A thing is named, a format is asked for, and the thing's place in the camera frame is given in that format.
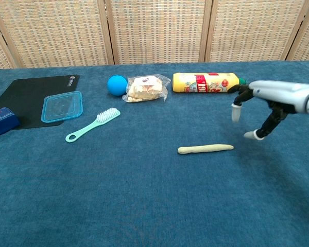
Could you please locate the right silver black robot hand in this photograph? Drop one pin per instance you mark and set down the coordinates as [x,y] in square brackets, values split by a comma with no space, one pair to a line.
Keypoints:
[278,92]

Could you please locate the cream flexible stick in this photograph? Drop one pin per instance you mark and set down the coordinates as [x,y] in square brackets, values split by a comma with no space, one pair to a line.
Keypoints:
[206,148]

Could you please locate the yellow plastic bottle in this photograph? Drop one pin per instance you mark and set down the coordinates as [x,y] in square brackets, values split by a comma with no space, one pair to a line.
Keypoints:
[208,82]

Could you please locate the clear bag of snacks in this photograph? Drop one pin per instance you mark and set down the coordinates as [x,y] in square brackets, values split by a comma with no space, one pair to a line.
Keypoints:
[144,88]

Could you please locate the blue ball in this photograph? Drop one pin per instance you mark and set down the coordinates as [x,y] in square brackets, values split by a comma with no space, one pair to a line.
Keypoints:
[117,85]

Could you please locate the mint green brush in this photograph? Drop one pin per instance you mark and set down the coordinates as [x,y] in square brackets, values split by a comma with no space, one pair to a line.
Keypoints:
[92,124]

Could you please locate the blue transparent container lid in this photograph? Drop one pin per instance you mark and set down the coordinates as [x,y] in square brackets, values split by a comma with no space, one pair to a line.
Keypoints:
[61,106]

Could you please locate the black mouse pad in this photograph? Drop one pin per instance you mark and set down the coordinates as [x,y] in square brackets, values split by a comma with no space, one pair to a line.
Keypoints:
[28,92]

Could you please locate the dark blue box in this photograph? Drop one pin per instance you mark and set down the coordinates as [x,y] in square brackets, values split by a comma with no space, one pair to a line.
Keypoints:
[1,122]

